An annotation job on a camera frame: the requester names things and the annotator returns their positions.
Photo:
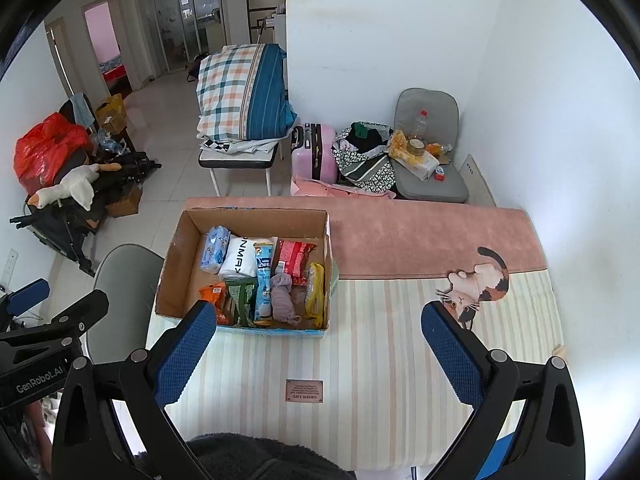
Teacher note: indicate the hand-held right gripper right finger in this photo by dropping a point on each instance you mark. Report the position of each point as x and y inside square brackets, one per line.
[450, 355]

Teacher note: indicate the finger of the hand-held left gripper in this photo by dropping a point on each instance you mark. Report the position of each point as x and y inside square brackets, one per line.
[30, 296]
[70, 317]

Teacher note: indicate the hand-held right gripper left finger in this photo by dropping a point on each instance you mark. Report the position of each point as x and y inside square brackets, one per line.
[185, 352]

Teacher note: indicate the orange snack packet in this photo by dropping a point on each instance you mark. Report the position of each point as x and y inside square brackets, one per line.
[214, 302]

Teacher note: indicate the green snack packet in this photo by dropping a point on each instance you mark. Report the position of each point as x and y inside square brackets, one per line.
[241, 302]

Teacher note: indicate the white tissue pack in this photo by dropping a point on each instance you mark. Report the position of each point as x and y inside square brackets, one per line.
[237, 260]

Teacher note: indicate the long blue wipes packet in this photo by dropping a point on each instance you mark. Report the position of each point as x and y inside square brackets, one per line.
[264, 280]

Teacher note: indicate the light blue tissue pack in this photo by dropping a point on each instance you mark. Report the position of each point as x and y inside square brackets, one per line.
[217, 250]

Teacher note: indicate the purple sock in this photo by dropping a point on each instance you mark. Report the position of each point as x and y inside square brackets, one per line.
[284, 300]

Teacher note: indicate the red snack packet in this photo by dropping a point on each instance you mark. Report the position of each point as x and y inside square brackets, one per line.
[295, 260]

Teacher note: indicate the yellow mesh pouch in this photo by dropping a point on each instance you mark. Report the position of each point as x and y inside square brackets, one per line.
[315, 290]

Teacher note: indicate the grey round chair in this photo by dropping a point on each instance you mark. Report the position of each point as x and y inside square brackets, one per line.
[127, 275]

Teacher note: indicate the black folded stroller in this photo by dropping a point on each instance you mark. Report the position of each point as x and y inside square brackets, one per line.
[65, 230]

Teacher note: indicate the striped cat print table mat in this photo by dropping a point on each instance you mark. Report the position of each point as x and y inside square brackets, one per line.
[375, 390]

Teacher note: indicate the beige rag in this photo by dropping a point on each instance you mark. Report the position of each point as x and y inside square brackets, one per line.
[560, 352]

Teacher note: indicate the white goose plush toy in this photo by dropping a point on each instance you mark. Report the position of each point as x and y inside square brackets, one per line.
[75, 185]

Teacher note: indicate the small brown cardboard box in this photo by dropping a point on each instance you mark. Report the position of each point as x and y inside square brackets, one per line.
[125, 202]

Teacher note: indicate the dark fleece clothing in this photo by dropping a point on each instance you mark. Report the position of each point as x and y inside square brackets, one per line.
[270, 460]

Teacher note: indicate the red plastic bag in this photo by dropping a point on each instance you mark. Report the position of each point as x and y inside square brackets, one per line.
[45, 152]

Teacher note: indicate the white leaning panel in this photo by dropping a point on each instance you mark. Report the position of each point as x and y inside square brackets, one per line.
[477, 182]

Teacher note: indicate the small red box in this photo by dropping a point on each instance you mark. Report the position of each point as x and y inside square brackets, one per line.
[440, 175]

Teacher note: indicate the white tissue box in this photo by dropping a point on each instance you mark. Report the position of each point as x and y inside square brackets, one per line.
[420, 166]

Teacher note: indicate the light blue cloth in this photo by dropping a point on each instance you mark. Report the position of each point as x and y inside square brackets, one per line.
[82, 110]

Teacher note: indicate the yellow paper bag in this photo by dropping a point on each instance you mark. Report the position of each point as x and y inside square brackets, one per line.
[110, 115]

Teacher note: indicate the patterned tote bag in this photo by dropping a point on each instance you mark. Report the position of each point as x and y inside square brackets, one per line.
[365, 170]

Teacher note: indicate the pink cloth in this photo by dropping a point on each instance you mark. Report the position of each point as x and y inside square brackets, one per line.
[325, 189]

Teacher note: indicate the brown tape roll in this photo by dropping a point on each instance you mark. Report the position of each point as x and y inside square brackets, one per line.
[416, 147]

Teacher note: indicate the yellow plastic bag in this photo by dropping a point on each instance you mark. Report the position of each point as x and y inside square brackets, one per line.
[400, 147]

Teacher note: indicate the clear plastic bottle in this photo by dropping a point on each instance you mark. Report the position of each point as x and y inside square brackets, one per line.
[420, 125]

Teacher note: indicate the pink suitcase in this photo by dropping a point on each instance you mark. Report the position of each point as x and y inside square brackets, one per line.
[322, 155]

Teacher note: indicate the grey cushioned chair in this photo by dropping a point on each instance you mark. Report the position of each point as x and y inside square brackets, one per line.
[435, 102]

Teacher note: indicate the plaid folded quilt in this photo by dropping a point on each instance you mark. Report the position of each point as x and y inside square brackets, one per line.
[240, 92]

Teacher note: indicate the glass sliding door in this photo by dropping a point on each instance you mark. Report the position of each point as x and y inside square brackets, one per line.
[175, 20]

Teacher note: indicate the white wall socket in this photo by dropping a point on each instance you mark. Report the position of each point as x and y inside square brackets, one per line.
[11, 269]

